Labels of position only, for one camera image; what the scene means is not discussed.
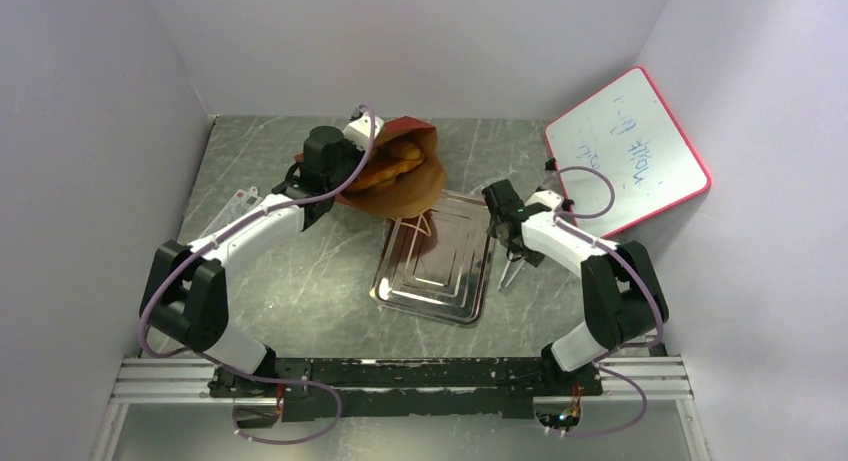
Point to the silver metal tray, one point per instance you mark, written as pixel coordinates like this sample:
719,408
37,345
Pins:
437,265

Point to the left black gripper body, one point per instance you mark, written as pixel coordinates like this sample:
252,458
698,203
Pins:
351,159

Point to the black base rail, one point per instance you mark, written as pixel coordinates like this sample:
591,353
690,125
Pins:
321,388

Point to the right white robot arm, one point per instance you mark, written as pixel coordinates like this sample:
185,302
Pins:
621,296

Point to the clear plastic packet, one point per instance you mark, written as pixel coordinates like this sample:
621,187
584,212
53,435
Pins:
237,206

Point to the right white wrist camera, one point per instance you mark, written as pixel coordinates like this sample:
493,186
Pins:
547,198

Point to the pink framed whiteboard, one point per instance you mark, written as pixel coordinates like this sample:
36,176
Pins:
623,156

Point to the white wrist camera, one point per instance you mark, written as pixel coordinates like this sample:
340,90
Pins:
547,198
363,130

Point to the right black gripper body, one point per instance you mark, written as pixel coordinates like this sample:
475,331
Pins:
510,244

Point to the orange fake croissant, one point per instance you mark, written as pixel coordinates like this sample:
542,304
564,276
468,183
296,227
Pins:
393,159

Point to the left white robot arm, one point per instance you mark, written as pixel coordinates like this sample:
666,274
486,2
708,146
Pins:
187,292

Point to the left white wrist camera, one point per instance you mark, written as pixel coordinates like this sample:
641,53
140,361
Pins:
363,130

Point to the red paper bag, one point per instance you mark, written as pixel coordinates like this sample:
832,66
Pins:
403,176

